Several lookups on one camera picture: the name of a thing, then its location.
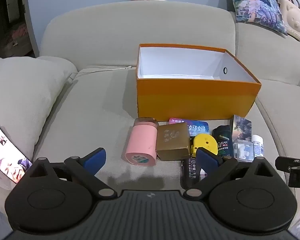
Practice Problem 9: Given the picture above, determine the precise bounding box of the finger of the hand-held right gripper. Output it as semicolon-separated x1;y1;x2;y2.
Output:
275;156;300;173

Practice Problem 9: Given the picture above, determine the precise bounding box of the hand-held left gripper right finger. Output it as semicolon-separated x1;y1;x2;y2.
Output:
184;147;275;201

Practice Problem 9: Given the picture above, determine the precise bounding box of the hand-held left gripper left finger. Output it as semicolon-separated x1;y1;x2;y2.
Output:
27;148;118;201

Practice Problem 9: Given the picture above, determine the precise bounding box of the yellow tape measure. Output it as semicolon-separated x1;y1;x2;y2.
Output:
191;133;218;158

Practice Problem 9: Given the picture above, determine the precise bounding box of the black lighter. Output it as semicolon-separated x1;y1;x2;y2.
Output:
180;155;203;190

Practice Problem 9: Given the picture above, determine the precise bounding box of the dark green shampoo bottle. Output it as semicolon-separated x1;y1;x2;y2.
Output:
212;125;234;158

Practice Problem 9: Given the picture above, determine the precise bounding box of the pink and blue floss packet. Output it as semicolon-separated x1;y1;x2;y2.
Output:
169;118;210;137

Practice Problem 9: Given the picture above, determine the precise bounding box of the white pill bottle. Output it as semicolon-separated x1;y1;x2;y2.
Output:
251;134;265;157

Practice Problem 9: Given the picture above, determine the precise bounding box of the clear plastic box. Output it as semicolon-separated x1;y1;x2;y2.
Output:
233;138;255;161

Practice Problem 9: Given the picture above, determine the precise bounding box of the gold box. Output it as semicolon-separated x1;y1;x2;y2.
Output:
155;124;192;161

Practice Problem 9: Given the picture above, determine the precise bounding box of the printed picture box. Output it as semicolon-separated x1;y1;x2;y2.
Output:
229;115;252;142

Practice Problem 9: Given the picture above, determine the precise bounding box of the pink cup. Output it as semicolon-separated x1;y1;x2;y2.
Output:
122;117;159;166

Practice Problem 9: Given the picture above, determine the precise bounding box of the orange cardboard box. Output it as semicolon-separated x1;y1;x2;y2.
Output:
136;43;262;120

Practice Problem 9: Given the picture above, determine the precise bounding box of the smartphone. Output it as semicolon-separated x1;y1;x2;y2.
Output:
0;120;33;184

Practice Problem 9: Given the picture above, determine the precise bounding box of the beige bear bag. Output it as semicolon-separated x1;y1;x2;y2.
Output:
275;0;300;42

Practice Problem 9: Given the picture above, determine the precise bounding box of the printed pillow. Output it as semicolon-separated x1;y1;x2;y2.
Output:
225;0;289;35

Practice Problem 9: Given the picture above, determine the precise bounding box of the white cable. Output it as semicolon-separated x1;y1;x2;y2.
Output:
66;66;133;83

